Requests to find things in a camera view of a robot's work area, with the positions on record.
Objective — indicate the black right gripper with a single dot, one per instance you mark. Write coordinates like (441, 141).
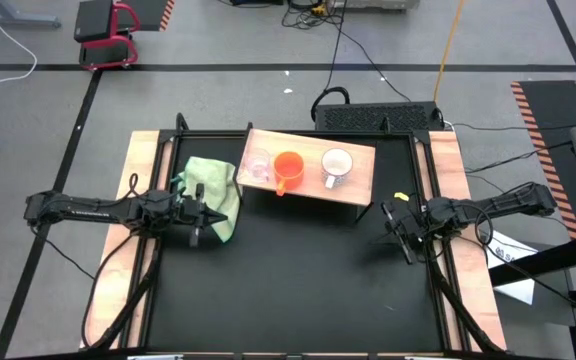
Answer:
(410, 222)

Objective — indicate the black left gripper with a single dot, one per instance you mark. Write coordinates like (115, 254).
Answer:
(185, 212)

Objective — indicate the clear glass cup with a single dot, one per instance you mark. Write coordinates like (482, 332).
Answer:
(258, 164)

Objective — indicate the white ceramic mug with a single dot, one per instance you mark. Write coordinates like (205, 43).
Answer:
(337, 162)

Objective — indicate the orange plastic cup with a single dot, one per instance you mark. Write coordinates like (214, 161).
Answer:
(288, 167)

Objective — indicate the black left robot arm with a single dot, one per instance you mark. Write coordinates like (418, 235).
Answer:
(83, 212)

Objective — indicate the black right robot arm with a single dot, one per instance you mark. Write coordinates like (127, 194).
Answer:
(513, 204)

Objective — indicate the light wooden shelf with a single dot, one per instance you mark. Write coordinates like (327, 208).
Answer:
(313, 165)

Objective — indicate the light green cloth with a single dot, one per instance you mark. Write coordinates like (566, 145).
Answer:
(218, 180)

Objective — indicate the yellow tag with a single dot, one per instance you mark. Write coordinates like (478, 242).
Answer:
(401, 196)

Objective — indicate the light wooden table board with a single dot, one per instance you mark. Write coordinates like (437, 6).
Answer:
(448, 160)
(118, 280)

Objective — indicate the black perforated computer case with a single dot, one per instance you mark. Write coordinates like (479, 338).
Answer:
(373, 117)

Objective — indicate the white paper sheet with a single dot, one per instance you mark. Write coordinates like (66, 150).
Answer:
(515, 290)

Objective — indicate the black metal beam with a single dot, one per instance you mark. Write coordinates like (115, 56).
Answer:
(543, 262)

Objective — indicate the large black hazard-striped mat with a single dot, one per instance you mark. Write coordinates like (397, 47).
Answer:
(553, 110)

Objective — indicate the red black stool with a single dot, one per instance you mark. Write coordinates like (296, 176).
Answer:
(105, 35)

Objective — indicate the small black hazard-striped panel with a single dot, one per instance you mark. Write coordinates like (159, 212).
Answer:
(150, 12)

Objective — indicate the grey metal stand foot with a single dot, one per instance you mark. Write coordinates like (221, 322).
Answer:
(18, 21)

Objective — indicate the black aluminium table frame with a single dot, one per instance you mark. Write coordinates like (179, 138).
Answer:
(398, 133)

